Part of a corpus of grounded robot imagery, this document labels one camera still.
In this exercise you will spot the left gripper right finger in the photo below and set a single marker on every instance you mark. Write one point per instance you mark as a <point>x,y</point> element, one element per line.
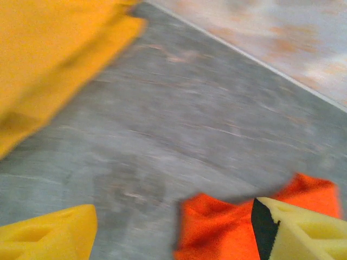
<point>306,233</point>

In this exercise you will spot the folded yellow t-shirt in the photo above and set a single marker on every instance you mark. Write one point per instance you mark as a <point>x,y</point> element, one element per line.
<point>54,59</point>

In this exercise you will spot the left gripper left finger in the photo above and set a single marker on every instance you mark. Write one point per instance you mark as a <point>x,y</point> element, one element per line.
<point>48,235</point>

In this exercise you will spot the orange t-shirt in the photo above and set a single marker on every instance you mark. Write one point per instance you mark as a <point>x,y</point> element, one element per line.
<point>217,227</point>

